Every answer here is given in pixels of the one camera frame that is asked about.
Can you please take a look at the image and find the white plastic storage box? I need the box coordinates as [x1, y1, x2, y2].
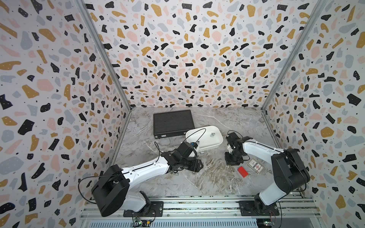
[185, 125, 223, 152]

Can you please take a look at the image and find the aluminium corner post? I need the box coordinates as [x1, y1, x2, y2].
[261, 0, 327, 114]
[74, 0, 132, 113]

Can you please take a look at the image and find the aluminium corner post left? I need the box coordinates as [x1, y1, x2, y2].
[74, 0, 132, 113]

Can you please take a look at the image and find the aluminium corner post right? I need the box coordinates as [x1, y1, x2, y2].
[261, 0, 327, 114]

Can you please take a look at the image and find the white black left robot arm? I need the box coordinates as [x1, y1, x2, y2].
[91, 141, 203, 217]

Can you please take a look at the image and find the small printed card box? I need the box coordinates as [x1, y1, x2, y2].
[247, 158, 264, 174]

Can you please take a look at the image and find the black ribbed tool case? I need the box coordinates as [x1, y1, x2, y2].
[153, 110, 195, 139]

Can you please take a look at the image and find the red plastic block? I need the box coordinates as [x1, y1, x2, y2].
[237, 166, 249, 178]

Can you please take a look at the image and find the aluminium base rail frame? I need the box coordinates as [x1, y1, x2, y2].
[80, 194, 326, 228]

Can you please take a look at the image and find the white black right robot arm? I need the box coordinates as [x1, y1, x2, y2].
[224, 132, 310, 211]

